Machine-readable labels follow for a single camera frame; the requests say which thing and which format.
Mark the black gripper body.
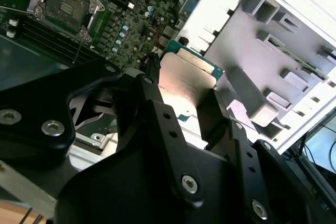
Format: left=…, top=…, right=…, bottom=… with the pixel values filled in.
left=56, top=147, right=250, bottom=224

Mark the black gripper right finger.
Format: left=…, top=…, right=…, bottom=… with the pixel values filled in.
left=196, top=89, right=323, bottom=224

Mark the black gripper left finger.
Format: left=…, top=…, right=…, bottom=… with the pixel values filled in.
left=0, top=55, right=206, bottom=208

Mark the silver CPU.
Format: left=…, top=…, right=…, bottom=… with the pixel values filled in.
left=158, top=39, right=226, bottom=124

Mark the thin metal locking lever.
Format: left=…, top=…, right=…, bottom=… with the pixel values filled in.
left=71, top=36, right=86, bottom=65

